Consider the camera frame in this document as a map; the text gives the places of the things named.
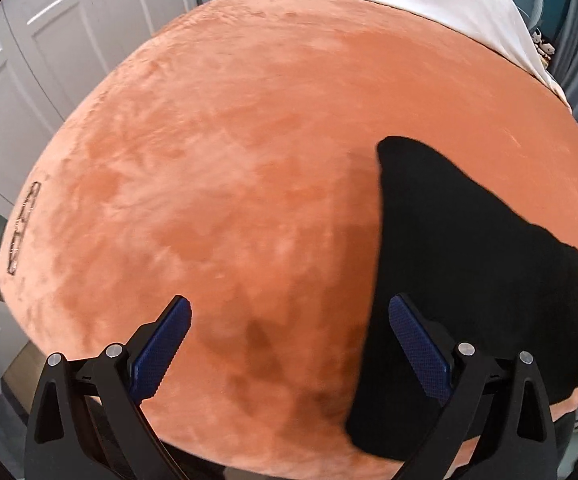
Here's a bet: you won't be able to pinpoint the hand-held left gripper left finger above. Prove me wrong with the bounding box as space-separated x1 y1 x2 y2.
24 295 192 480

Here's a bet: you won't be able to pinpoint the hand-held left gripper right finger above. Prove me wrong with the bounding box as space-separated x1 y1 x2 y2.
388 293 560 480

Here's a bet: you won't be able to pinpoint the black pants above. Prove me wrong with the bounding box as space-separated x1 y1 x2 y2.
345 135 578 464

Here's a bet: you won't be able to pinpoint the eyeglasses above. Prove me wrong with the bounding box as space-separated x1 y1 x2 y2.
6 181 42 276

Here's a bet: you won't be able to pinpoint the orange plush blanket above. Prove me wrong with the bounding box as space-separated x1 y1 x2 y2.
0 0 578 480

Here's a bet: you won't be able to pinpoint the white wardrobe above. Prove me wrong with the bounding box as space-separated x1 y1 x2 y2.
0 0 206 221

